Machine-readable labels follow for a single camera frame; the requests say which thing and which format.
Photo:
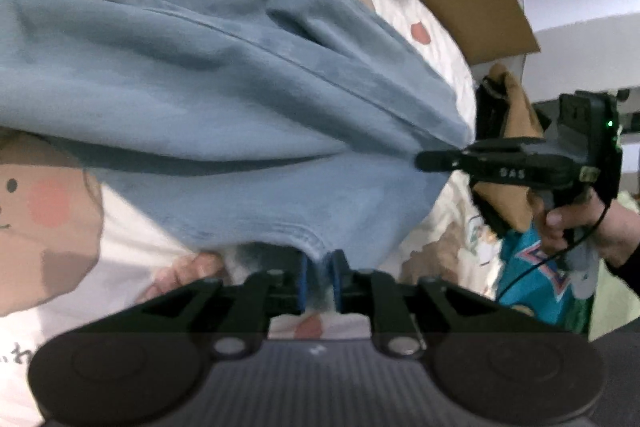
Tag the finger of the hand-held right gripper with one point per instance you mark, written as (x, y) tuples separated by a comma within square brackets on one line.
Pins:
[(500, 169)]

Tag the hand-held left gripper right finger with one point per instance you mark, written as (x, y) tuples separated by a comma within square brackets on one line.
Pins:
[(336, 289)]

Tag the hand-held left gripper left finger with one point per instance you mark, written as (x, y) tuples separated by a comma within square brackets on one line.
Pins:
[(302, 287)]

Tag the blue denim pants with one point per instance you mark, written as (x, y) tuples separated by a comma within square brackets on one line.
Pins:
[(200, 82)]

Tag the person's right hand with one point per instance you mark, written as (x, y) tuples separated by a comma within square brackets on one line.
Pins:
[(615, 227)]

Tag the brown folded garment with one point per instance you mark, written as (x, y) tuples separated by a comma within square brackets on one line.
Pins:
[(520, 117)]

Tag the teal printed shirt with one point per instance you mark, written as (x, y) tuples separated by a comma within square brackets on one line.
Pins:
[(530, 292)]

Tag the pale green cloth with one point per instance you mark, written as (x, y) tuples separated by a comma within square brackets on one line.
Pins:
[(615, 307)]

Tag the cream bear print blanket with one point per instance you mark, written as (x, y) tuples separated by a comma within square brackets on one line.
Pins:
[(125, 232)]

